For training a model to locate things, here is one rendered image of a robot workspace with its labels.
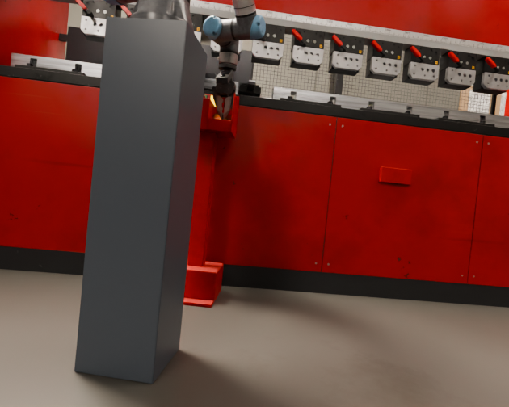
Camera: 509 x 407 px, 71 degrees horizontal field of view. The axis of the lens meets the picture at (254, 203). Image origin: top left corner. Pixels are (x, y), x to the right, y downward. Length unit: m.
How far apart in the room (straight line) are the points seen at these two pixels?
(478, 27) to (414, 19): 0.34
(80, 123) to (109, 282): 1.04
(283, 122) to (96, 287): 1.13
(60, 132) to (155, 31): 1.02
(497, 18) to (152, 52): 1.92
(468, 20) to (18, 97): 2.17
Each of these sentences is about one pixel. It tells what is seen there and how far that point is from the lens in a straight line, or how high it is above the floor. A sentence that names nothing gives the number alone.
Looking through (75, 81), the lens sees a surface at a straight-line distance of 1.81.
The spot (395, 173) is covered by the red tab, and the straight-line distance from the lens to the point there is 1.79.
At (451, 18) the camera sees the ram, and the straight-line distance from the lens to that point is 2.26.
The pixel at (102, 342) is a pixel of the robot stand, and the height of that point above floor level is 0.07.
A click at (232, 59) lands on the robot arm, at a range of 1.50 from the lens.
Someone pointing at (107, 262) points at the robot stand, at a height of 0.25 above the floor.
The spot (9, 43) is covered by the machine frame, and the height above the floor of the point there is 1.03.
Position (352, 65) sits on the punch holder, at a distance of 1.95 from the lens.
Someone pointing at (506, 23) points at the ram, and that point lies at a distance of 2.43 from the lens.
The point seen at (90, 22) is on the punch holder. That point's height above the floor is 1.15.
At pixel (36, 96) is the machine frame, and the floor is 0.76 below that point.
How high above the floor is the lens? 0.42
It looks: 1 degrees down
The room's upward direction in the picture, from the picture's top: 6 degrees clockwise
